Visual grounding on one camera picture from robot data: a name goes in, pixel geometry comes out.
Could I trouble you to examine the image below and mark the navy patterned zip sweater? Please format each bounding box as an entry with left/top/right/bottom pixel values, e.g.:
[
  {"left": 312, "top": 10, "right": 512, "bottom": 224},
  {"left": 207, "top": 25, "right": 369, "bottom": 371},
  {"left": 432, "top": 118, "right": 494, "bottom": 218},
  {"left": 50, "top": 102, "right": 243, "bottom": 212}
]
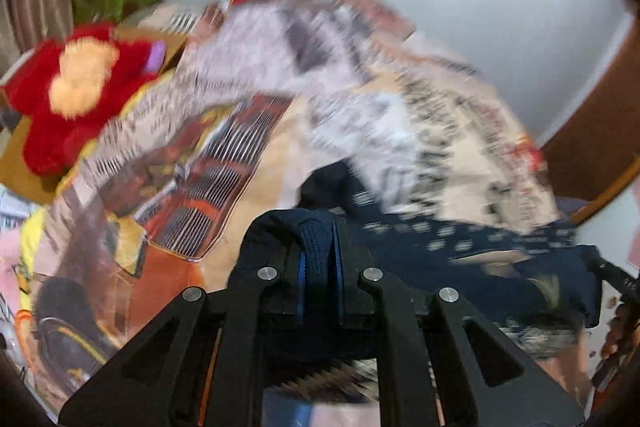
[{"left": 240, "top": 159, "right": 603, "bottom": 405}]

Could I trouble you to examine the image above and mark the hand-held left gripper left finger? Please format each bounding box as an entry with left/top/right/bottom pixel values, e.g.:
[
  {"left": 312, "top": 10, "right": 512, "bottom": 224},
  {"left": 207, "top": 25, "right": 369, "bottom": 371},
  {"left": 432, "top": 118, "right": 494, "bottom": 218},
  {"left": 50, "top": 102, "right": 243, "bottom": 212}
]
[{"left": 59, "top": 209, "right": 307, "bottom": 427}]

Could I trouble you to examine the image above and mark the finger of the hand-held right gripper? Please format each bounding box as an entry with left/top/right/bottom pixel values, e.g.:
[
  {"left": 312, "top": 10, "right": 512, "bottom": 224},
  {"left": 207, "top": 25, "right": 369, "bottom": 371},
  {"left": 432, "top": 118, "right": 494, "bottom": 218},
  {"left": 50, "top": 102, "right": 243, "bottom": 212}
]
[{"left": 592, "top": 254, "right": 640, "bottom": 304}]

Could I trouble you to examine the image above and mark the printed blanket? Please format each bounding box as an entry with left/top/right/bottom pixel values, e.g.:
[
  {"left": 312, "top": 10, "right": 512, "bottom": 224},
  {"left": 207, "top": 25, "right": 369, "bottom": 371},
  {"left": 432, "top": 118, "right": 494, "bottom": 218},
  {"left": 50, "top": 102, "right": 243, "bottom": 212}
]
[{"left": 0, "top": 0, "right": 576, "bottom": 427}]

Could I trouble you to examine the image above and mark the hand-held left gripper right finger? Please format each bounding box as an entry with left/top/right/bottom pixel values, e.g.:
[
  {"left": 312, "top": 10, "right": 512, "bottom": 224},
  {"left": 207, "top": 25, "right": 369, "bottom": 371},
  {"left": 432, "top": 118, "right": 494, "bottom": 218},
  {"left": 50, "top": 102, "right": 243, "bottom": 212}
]
[{"left": 330, "top": 217, "right": 586, "bottom": 427}]

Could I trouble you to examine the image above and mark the pink cloth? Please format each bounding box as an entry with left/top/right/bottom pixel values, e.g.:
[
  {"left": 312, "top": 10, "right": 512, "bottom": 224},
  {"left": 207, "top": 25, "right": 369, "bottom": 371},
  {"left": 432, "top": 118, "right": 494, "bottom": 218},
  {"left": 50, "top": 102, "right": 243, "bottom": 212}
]
[{"left": 0, "top": 231, "right": 28, "bottom": 300}]

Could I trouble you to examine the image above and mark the red plush toy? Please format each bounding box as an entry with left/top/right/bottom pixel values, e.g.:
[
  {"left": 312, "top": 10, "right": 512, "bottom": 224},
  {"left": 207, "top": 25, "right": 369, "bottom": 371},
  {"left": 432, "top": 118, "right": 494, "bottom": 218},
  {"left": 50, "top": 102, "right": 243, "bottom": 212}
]
[{"left": 5, "top": 23, "right": 162, "bottom": 178}]

